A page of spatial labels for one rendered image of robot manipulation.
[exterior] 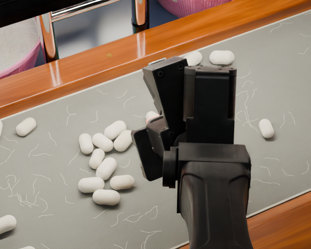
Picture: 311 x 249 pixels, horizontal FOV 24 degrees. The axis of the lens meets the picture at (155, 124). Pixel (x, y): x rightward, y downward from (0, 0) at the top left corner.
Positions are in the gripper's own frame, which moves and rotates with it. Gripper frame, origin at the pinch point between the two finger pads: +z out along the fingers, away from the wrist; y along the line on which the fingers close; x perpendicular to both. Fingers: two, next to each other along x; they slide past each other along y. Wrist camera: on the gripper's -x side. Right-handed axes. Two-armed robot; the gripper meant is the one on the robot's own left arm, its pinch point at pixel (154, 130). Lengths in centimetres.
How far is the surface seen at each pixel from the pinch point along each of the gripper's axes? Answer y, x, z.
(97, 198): 9.8, 6.5, 1.4
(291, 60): -27.8, 0.4, 11.2
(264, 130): -16.2, 6.3, 1.8
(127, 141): 2.4, 1.9, 6.7
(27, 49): 8.7, -12.3, 28.1
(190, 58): -12.7, -4.7, 14.0
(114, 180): 6.7, 5.3, 2.6
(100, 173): 7.9, 4.1, 4.1
